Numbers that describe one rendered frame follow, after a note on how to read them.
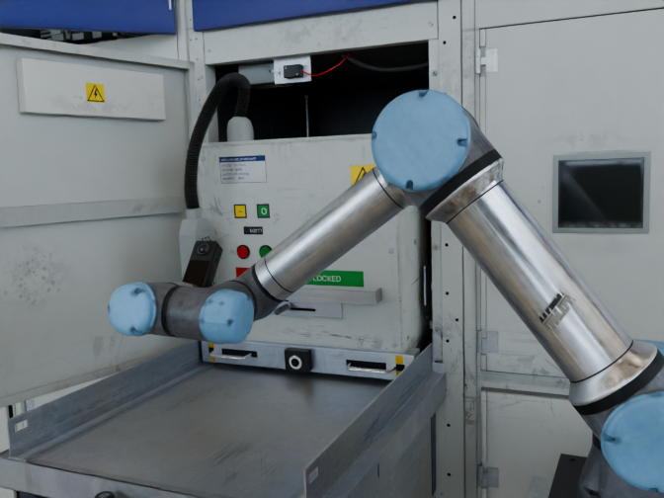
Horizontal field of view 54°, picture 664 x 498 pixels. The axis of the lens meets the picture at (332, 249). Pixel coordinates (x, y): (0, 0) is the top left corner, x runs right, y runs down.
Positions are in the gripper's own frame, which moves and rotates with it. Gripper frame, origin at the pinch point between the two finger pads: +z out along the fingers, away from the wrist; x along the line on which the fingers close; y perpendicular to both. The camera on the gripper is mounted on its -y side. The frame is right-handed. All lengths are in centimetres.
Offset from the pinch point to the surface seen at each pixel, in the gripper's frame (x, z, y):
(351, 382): 15.7, 26.5, 20.0
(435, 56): 29, 28, -53
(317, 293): 8.3, 20.7, 0.7
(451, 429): 37, 40, 30
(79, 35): -82, 45, -68
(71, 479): -15.0, -25.1, 31.5
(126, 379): -26.5, 3.8, 21.4
